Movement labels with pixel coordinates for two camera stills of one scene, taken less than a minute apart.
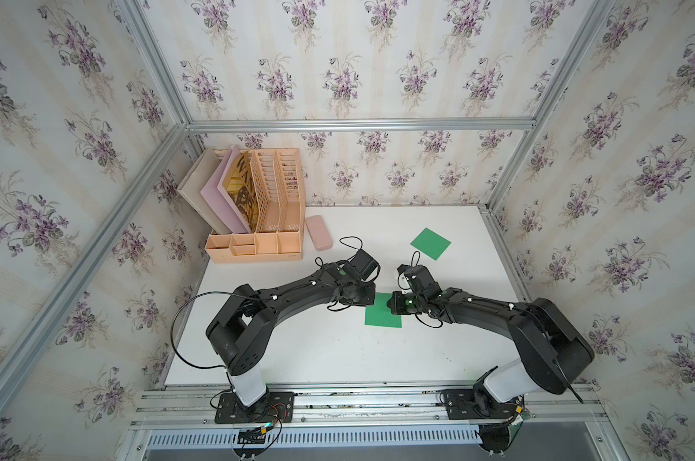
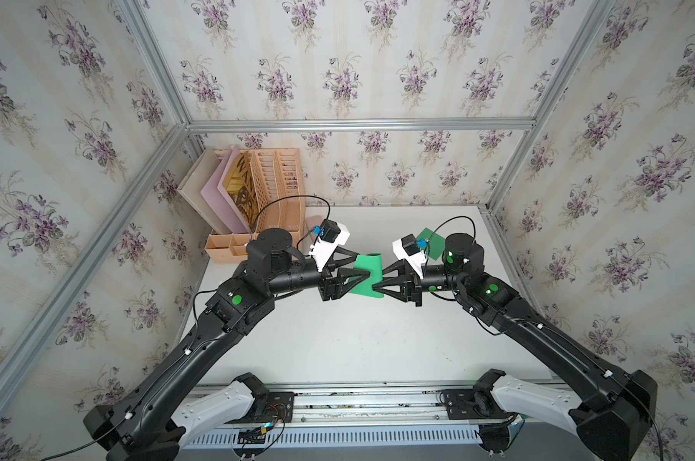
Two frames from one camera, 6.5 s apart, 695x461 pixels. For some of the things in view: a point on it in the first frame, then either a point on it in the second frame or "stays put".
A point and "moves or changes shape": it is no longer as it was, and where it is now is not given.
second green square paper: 430,243 stays put
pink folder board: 211,192 stays put
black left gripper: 371,295 → 332,286
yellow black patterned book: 241,188 stays put
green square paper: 380,315 moves or changes shape
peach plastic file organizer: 278,197 stays put
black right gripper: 394,304 → 409,281
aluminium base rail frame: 180,417 stays put
